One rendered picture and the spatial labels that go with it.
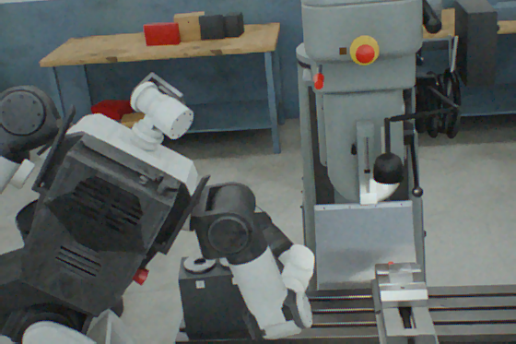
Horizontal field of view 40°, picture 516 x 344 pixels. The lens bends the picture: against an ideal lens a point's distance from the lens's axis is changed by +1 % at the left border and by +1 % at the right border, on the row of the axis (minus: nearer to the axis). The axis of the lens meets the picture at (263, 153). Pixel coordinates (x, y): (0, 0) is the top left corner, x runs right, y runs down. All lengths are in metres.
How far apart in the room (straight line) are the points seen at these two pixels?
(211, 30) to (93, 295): 4.38
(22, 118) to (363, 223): 1.32
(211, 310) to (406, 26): 0.97
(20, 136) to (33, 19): 5.20
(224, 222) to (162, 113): 0.24
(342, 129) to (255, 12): 4.36
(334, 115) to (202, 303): 0.66
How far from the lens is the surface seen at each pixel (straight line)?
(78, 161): 1.22
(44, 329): 1.50
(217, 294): 2.00
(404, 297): 1.99
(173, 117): 1.33
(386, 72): 1.66
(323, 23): 1.53
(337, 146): 1.76
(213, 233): 1.34
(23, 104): 1.34
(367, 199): 1.78
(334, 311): 2.12
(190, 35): 5.66
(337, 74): 1.66
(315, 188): 2.31
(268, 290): 1.45
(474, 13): 2.00
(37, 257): 1.35
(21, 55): 6.66
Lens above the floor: 2.16
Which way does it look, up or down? 23 degrees down
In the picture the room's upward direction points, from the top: 6 degrees counter-clockwise
